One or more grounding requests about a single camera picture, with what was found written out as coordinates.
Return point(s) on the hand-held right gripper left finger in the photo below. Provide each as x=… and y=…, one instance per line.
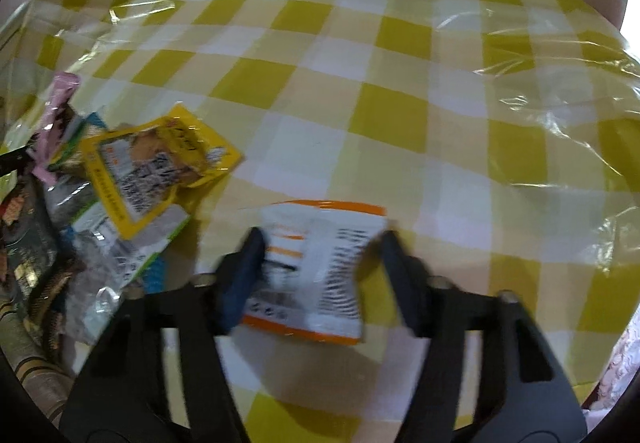
x=244, y=268

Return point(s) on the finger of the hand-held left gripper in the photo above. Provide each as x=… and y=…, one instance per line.
x=14, y=158

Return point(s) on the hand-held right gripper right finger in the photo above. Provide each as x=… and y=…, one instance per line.
x=400, y=273

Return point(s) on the white and orange snack packet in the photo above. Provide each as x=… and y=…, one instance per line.
x=320, y=263

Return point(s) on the pink snack packet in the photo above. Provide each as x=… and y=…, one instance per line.
x=57, y=123

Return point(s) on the green snack packet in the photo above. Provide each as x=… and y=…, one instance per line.
x=70, y=150

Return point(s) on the black snack packet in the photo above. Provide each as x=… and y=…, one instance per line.
x=27, y=233

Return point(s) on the white packet with green edge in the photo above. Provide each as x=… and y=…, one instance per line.
x=155, y=230

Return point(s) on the large yellow clear-window snack packet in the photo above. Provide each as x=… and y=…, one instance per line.
x=125, y=183

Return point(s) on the clear packet with blue edge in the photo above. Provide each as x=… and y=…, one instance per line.
x=110, y=288

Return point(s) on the brown snack packet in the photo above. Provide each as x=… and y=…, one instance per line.
x=52, y=303

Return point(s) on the striped fringed blanket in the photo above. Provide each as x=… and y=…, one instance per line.
x=25, y=348

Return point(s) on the yellow checked tablecloth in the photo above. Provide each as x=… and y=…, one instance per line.
x=350, y=73

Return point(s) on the floral lace curtain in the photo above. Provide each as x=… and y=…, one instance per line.
x=620, y=363

